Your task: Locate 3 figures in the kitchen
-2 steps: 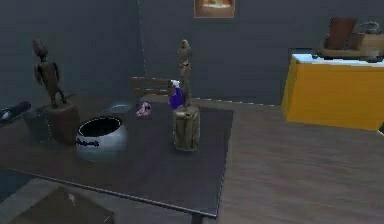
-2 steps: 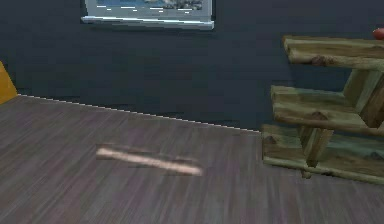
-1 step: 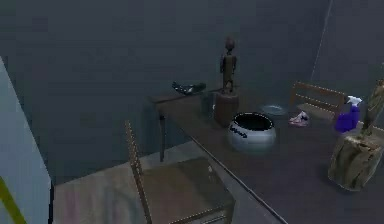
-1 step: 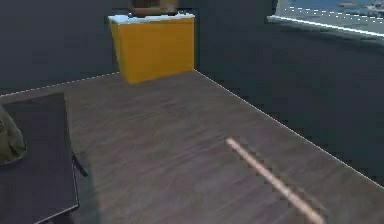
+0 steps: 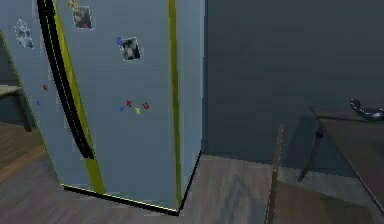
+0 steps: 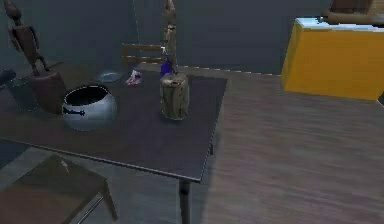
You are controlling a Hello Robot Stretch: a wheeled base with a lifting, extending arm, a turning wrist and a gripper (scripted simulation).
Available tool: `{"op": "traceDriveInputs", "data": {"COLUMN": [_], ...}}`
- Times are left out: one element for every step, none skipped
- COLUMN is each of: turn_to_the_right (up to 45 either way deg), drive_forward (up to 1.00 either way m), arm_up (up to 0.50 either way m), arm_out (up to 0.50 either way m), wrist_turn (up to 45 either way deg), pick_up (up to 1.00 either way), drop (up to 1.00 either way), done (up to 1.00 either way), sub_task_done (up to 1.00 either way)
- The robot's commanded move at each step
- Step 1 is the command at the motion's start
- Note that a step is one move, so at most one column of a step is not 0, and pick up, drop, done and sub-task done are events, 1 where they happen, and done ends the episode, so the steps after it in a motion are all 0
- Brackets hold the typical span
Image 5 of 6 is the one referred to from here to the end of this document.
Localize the pale blue yellow-trimmed fridge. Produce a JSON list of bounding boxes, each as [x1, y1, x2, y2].
[[0, 0, 206, 217]]

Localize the dark fridge photo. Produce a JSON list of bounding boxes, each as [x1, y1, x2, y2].
[[72, 5, 94, 31], [120, 36, 142, 62]]

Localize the dark brown table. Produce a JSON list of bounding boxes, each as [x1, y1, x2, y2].
[[297, 104, 384, 214]]

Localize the pale fridge picture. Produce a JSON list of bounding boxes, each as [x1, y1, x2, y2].
[[14, 18, 35, 50]]

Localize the black fridge handle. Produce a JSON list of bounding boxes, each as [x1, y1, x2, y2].
[[36, 0, 96, 160]]

